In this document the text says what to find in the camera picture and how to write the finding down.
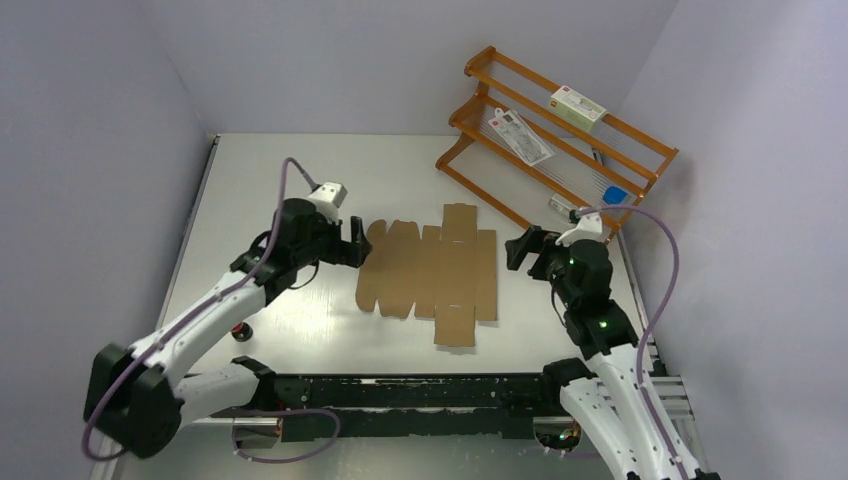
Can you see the brown cardboard box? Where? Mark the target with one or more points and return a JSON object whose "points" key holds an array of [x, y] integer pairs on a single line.
{"points": [[445, 273]]}

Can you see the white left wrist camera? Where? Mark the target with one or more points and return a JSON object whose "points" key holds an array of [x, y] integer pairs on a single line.
{"points": [[328, 198]]}

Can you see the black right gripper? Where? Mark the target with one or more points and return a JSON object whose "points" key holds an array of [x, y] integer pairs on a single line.
{"points": [[535, 240]]}

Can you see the aluminium frame profile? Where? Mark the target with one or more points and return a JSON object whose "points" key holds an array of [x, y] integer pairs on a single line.
{"points": [[674, 397]]}

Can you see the blue small block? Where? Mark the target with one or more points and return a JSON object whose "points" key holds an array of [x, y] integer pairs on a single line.
{"points": [[614, 195]]}

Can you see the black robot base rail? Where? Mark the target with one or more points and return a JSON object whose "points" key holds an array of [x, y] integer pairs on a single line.
{"points": [[502, 404]]}

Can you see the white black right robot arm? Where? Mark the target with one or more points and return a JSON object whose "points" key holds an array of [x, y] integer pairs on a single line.
{"points": [[607, 390]]}

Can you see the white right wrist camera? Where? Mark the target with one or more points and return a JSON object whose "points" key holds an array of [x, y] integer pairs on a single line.
{"points": [[585, 226]]}

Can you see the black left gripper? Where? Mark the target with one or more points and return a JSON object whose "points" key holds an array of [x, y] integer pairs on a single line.
{"points": [[349, 253]]}

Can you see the orange wooden rack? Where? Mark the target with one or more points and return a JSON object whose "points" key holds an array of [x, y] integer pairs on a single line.
{"points": [[584, 164]]}

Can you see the white green small box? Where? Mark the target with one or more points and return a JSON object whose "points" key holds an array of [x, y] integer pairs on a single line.
{"points": [[576, 109]]}

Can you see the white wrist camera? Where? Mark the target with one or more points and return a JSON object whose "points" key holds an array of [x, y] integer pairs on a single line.
{"points": [[585, 226], [328, 198]]}

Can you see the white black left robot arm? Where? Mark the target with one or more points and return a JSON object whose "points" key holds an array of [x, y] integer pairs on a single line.
{"points": [[141, 396]]}

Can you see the clear plastic blister package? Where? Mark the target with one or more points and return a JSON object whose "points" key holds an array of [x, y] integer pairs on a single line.
{"points": [[520, 138]]}

